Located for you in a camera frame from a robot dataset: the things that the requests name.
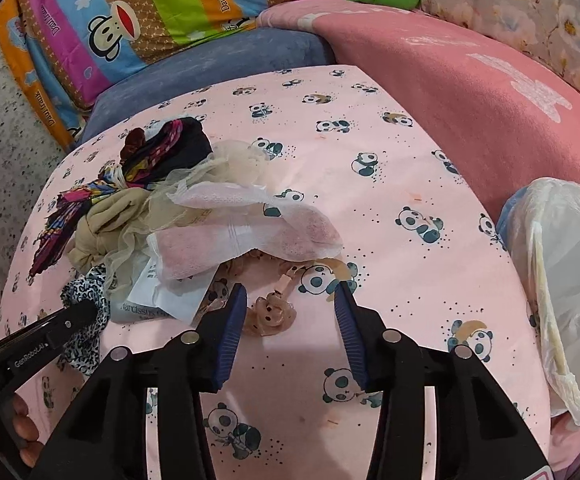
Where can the white paper packet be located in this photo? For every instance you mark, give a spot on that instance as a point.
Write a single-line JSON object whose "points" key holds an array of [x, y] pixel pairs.
{"points": [[139, 294]]}

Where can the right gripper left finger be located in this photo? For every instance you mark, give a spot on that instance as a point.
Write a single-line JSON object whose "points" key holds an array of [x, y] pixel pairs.
{"points": [[103, 435]]}

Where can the tan stocking cloth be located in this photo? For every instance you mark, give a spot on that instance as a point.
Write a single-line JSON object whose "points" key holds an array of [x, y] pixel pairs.
{"points": [[99, 231]]}

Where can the dark red scrunchie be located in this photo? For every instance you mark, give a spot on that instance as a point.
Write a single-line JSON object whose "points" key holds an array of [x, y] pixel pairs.
{"points": [[134, 140]]}

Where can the pink white wrapper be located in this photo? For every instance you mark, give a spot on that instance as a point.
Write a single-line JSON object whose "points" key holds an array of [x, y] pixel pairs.
{"points": [[280, 227]]}

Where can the multicolour patterned scarf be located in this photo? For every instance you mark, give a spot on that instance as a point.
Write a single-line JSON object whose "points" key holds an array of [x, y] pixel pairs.
{"points": [[179, 144]]}

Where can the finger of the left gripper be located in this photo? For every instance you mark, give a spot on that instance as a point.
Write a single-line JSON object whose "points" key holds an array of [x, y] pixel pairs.
{"points": [[27, 351]]}

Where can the blue velvet pillow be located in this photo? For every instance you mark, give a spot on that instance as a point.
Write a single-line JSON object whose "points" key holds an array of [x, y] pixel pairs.
{"points": [[243, 54]]}

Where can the colourful monkey striped pillow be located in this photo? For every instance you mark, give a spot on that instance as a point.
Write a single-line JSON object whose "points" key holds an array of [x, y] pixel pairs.
{"points": [[65, 53]]}

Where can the leopard print headband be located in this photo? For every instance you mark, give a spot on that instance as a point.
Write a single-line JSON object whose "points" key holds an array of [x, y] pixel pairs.
{"points": [[85, 295]]}

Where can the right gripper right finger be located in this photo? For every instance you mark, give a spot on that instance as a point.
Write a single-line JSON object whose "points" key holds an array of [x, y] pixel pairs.
{"points": [[479, 433]]}

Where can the person's left hand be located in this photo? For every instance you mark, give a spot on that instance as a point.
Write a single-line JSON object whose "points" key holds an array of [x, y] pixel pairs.
{"points": [[19, 432]]}

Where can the pink fleece blanket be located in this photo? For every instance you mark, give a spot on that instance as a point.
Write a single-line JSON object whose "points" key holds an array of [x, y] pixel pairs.
{"points": [[460, 123]]}

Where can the pink panda bed sheet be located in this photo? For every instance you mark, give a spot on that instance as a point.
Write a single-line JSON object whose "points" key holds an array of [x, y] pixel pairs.
{"points": [[290, 409]]}

